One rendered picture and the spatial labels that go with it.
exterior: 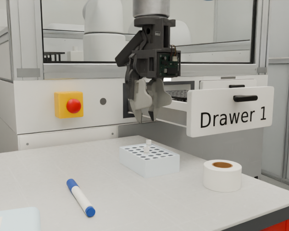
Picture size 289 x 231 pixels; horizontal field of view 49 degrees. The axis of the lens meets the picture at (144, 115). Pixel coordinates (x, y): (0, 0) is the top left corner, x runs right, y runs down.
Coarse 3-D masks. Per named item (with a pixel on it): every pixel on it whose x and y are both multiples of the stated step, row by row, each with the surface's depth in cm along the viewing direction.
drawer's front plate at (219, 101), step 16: (192, 96) 73; (208, 96) 75; (224, 96) 78; (272, 96) 88; (192, 112) 73; (208, 112) 76; (224, 112) 79; (240, 112) 82; (256, 112) 85; (272, 112) 88; (192, 128) 74; (208, 128) 77; (224, 128) 80; (240, 128) 83
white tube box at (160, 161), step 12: (144, 144) 77; (120, 156) 74; (132, 156) 68; (144, 156) 68; (156, 156) 67; (168, 156) 66; (132, 168) 69; (144, 168) 64; (156, 168) 65; (168, 168) 67
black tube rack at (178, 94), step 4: (168, 92) 101; (172, 92) 102; (176, 92) 101; (180, 92) 102; (184, 92) 102; (172, 96) 89; (176, 96) 89; (180, 96) 88; (184, 96) 88; (176, 100) 104; (180, 100) 104; (184, 100) 86
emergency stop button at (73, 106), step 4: (72, 100) 86; (76, 100) 86; (68, 104) 86; (72, 104) 86; (76, 104) 86; (80, 104) 87; (68, 108) 86; (72, 108) 86; (76, 108) 87; (80, 108) 88; (72, 112) 86; (76, 112) 87
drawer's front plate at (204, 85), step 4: (220, 80) 121; (224, 80) 121; (228, 80) 122; (232, 80) 123; (236, 80) 124; (240, 80) 126; (244, 80) 127; (248, 80) 128; (252, 80) 129; (200, 84) 117; (204, 84) 116; (208, 84) 117; (212, 84) 118; (216, 84) 119; (220, 84) 120; (224, 84) 121; (228, 84) 123; (232, 84) 124; (236, 84) 125; (240, 84) 126; (244, 84) 127; (248, 84) 128; (252, 84) 130; (200, 88) 117; (204, 88) 116; (208, 88) 118; (212, 88) 119; (216, 88) 120
